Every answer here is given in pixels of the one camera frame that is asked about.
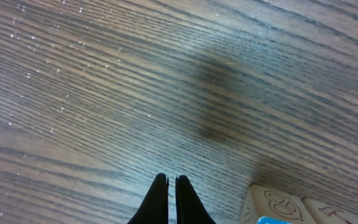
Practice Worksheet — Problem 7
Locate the white block blue side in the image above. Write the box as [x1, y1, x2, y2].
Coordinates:
[239, 184, 316, 224]

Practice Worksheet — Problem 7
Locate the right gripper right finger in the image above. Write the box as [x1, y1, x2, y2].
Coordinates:
[175, 175, 216, 224]

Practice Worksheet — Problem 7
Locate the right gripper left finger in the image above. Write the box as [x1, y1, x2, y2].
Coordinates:
[128, 173, 169, 224]

